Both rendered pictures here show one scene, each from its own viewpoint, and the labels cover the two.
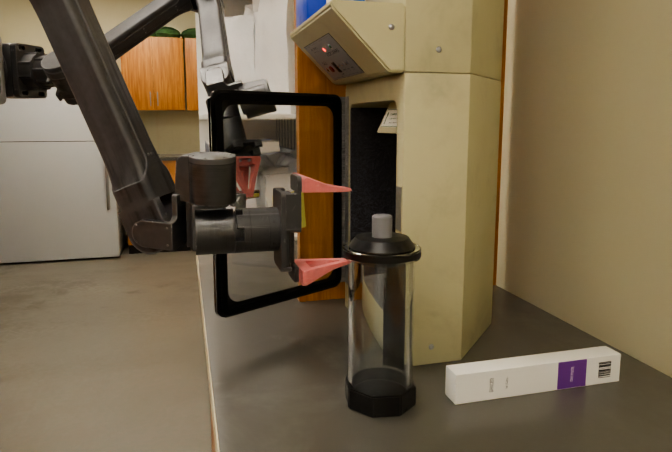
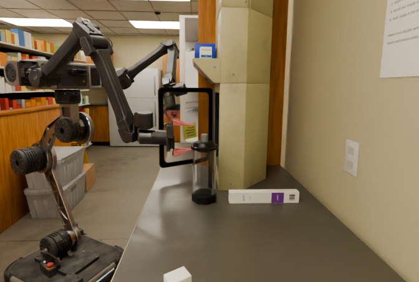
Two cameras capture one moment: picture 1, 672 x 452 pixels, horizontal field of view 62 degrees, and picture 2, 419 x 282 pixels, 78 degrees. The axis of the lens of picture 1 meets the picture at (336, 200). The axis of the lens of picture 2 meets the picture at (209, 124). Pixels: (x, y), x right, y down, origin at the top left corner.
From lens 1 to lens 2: 37 cm
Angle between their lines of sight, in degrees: 12
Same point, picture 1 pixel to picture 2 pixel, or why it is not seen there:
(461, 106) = (242, 95)
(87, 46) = (109, 77)
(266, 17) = not seen: hidden behind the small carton
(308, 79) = (202, 81)
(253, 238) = (157, 140)
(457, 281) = (241, 160)
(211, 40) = (169, 67)
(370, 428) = (194, 207)
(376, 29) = (209, 68)
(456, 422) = (225, 208)
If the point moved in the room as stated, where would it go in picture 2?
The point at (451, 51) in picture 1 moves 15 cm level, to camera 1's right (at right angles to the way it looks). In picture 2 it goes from (238, 75) to (275, 75)
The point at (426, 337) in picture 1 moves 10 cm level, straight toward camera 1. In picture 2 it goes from (229, 179) to (221, 188)
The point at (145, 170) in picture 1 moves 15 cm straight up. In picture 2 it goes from (125, 116) to (123, 77)
